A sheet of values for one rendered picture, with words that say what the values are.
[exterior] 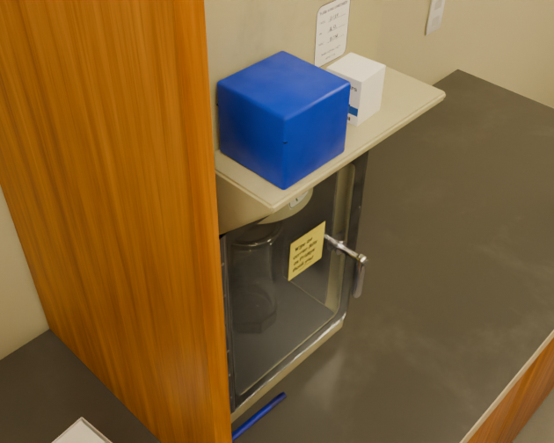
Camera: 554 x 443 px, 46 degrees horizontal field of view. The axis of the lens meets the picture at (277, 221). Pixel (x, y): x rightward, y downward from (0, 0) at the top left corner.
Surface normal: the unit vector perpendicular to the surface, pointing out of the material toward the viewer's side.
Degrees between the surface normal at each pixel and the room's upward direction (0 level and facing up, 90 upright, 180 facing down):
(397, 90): 0
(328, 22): 90
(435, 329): 0
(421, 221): 0
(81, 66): 90
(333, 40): 90
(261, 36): 90
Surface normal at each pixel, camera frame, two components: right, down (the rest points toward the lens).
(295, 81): 0.01, -0.74
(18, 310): 0.72, 0.47
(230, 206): -0.70, 0.48
